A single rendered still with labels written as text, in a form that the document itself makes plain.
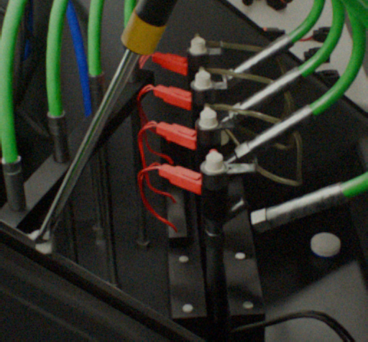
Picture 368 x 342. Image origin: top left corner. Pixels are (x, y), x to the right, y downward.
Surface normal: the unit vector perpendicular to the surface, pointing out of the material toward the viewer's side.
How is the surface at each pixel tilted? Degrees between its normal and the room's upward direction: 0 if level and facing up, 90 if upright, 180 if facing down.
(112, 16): 90
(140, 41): 89
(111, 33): 90
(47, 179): 0
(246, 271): 0
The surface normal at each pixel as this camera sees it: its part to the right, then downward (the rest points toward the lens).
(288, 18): -0.02, -0.81
